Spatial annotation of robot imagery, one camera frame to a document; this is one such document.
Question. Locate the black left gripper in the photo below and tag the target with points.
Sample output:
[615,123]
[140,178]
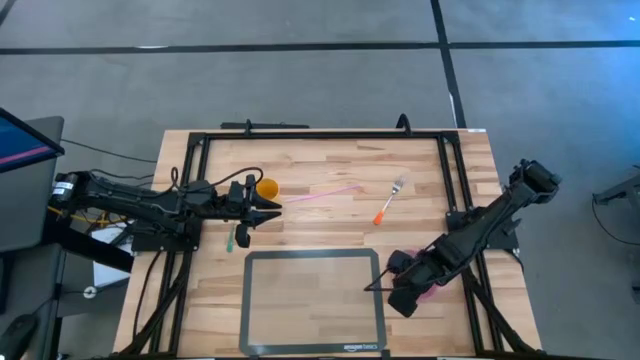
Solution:
[240,210]

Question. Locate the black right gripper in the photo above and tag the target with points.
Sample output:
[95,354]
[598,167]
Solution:
[420,275]

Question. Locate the yellow plastic cup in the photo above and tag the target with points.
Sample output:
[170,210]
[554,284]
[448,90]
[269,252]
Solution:
[270,187]

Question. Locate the pink plastic straw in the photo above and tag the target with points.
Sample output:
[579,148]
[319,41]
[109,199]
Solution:
[325,193]

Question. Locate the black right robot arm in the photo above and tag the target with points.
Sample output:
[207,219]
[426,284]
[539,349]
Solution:
[490,215]

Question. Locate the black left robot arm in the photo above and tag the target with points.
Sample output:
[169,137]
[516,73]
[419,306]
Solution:
[125,197]

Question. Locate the pink translucent plastic plate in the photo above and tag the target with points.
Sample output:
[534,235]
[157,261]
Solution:
[432,295]

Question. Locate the grey bordered silicone baking mat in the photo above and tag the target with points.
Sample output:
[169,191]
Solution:
[245,300]

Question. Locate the white paper sheet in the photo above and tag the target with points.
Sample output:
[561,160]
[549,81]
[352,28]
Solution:
[107,270]

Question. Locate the computer monitor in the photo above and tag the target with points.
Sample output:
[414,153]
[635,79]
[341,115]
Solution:
[20,142]

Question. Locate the grey metal stand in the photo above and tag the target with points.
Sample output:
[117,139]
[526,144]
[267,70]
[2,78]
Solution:
[620,192]

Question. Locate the black bracket bar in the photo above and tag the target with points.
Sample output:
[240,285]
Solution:
[265,125]

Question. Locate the black aluminium table frame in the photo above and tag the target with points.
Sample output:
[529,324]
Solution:
[325,135]

